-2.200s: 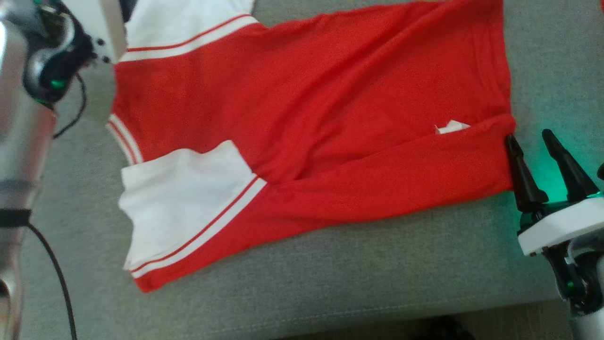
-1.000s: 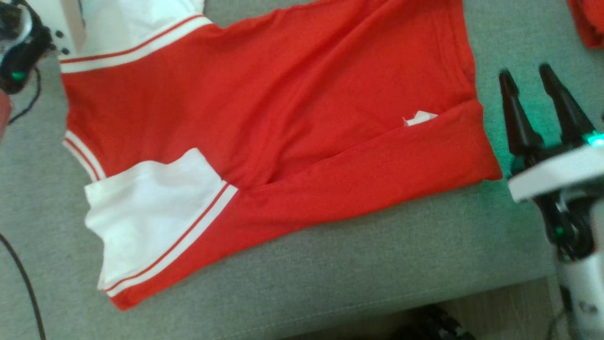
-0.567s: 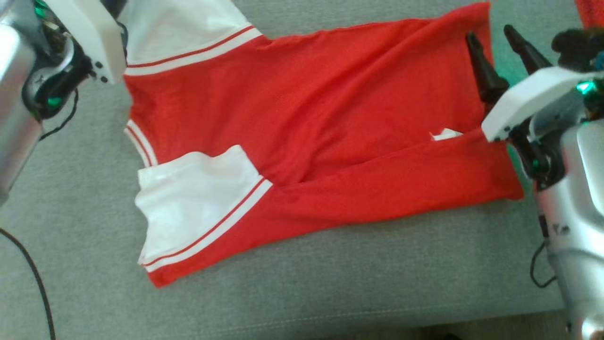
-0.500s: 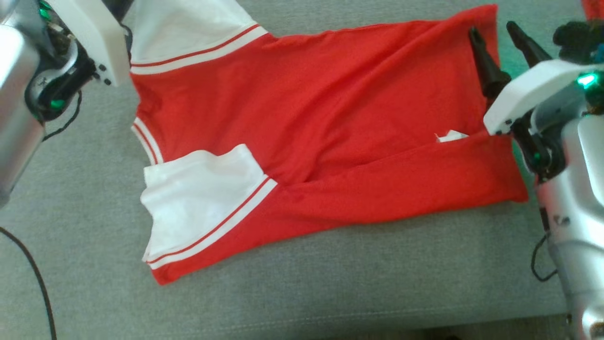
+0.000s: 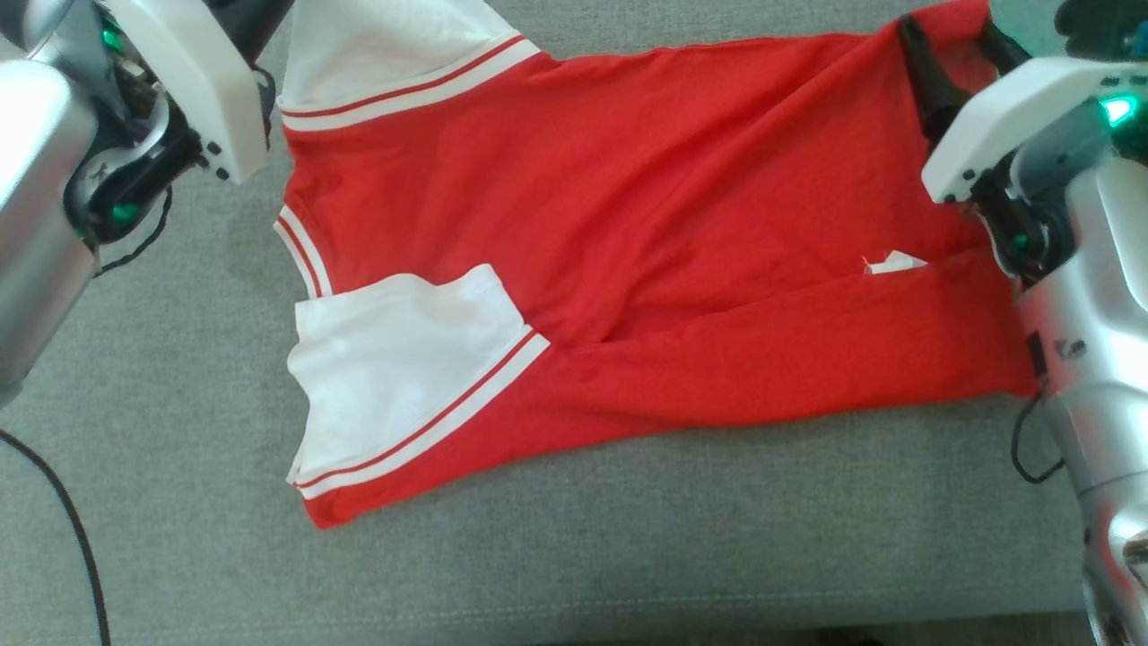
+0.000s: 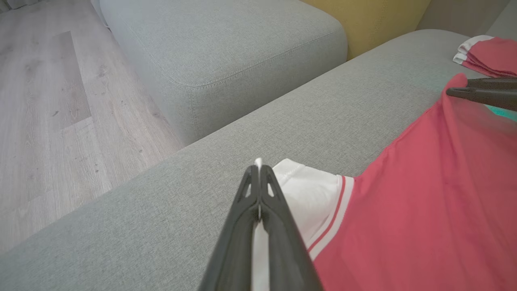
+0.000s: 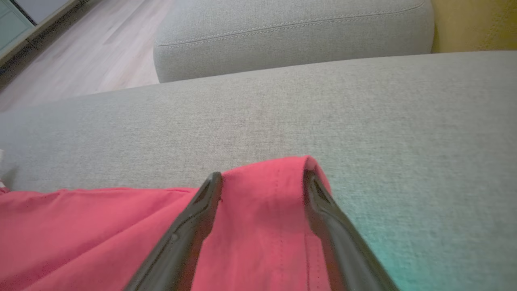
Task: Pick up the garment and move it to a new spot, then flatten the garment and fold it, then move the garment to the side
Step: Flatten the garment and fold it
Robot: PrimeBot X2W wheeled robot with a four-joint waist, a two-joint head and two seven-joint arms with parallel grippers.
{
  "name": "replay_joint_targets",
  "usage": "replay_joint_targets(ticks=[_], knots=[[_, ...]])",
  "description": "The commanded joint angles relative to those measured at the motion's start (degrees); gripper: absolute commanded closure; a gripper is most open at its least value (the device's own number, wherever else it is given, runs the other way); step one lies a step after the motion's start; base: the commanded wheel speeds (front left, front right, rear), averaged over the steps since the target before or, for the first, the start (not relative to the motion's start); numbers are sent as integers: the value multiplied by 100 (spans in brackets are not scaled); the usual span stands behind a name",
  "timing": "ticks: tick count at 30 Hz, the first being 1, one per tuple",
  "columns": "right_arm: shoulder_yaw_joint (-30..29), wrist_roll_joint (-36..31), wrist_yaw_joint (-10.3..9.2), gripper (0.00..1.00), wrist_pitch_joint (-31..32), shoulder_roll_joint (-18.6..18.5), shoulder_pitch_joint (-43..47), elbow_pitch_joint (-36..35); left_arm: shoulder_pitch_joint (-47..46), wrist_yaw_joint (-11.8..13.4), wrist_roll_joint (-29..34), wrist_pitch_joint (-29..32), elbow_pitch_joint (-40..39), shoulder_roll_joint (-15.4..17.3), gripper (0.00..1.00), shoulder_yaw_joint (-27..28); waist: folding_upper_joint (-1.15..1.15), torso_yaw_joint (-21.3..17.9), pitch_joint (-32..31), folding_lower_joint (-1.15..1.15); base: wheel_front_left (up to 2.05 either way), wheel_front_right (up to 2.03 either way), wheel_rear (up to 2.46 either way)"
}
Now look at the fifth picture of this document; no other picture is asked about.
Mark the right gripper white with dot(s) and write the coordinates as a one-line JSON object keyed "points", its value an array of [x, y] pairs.
{"points": [[1013, 117]]}

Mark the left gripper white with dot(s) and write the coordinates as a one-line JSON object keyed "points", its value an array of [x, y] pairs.
{"points": [[197, 81]]}

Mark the red white striped shirt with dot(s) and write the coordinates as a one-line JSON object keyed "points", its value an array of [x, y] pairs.
{"points": [[628, 224]]}

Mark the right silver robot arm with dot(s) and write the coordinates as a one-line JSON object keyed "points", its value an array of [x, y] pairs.
{"points": [[1103, 359]]}

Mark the grey fabric sofa seat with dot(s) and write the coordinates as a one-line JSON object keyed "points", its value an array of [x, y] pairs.
{"points": [[574, 574]]}

